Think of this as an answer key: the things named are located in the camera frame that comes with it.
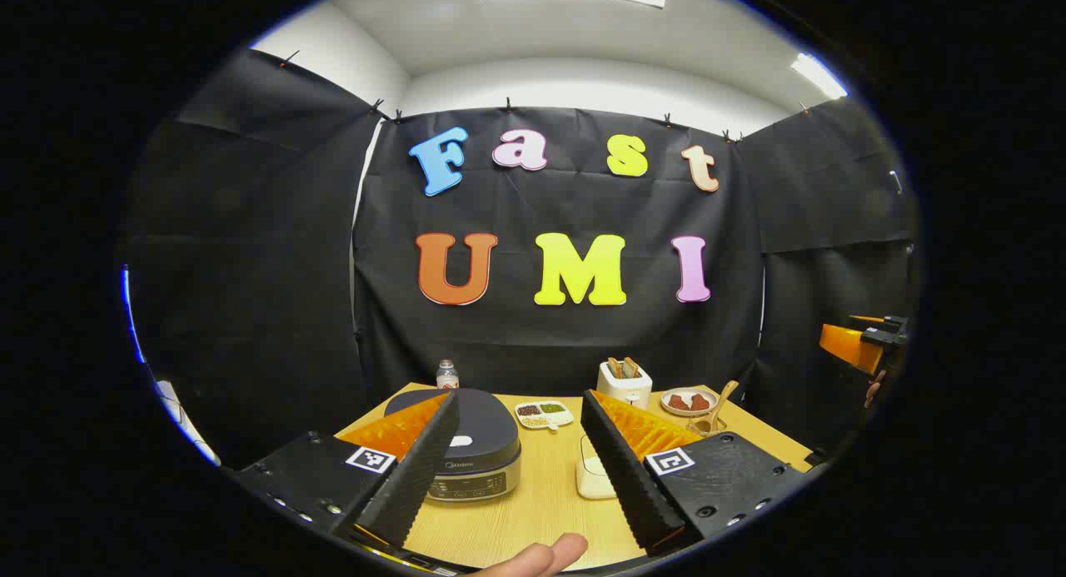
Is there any white divided grain dish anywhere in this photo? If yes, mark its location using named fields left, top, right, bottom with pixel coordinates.
left=514, top=401, right=575, bottom=432

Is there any narrow ceiling light panel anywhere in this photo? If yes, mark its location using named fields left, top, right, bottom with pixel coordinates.
left=790, top=52, right=849, bottom=101

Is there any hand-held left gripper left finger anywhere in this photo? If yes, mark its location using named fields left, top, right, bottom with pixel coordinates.
left=225, top=390, right=461, bottom=553

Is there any clear glass bowl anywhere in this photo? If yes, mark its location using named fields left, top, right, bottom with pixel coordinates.
left=575, top=434, right=621, bottom=501

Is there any white round plate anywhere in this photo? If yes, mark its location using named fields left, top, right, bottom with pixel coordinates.
left=660, top=387, right=719, bottom=417

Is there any grey rice cooker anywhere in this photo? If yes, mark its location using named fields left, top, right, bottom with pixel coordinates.
left=383, top=387, right=524, bottom=504

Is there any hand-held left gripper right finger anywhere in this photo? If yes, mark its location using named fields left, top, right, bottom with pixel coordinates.
left=580, top=389, right=821, bottom=557

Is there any white toaster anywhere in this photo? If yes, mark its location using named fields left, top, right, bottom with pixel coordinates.
left=596, top=361, right=653, bottom=410

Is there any white flat object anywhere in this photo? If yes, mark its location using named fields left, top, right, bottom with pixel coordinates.
left=154, top=380, right=222, bottom=465

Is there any black backdrop cloth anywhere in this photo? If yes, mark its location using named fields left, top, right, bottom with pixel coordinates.
left=117, top=48, right=921, bottom=470

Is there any wooden spoon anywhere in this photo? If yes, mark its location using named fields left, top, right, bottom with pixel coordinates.
left=698, top=381, right=740, bottom=435

